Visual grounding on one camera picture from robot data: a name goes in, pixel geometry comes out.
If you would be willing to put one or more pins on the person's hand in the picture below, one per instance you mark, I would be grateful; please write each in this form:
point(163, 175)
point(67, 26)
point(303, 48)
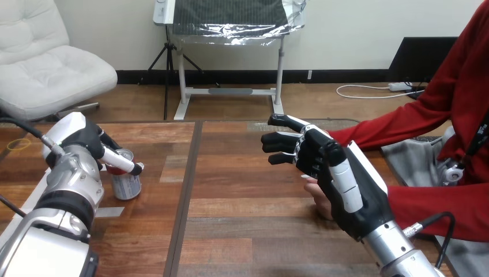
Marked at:
point(320, 198)

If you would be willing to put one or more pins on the red and white drink can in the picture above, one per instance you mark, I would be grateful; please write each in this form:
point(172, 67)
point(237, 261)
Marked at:
point(126, 187)

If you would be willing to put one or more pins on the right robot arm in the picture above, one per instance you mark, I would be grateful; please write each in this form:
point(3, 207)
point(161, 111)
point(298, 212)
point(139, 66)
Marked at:
point(395, 248)

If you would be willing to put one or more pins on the white cushioned chair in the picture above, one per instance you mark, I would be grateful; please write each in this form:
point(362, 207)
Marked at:
point(46, 72)

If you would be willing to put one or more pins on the foil sheet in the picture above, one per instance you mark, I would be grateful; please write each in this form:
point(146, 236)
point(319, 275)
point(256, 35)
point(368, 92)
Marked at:
point(237, 32)

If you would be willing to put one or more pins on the person's body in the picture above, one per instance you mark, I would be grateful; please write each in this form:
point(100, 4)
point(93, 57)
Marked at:
point(466, 76)

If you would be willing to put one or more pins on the dark screen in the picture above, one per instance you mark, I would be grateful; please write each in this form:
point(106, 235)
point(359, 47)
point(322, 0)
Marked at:
point(416, 57)

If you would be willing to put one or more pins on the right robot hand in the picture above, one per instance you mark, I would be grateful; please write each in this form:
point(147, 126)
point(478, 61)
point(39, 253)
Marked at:
point(363, 198)

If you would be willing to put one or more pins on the white desk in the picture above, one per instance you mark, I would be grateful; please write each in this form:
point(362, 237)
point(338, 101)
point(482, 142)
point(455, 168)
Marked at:
point(229, 91)

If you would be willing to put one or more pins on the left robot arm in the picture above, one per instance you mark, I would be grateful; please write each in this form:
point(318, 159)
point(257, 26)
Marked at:
point(68, 183)

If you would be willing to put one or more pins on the black tripod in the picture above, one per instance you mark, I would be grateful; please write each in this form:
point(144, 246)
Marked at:
point(167, 76)

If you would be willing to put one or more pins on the white power strip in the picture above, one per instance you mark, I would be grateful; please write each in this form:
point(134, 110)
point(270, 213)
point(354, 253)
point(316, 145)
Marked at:
point(399, 86)

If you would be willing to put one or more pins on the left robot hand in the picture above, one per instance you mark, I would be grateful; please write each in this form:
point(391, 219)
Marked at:
point(82, 133)

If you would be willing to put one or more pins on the person's forearm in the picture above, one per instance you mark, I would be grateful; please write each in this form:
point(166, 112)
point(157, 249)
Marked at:
point(439, 210)
point(382, 130)

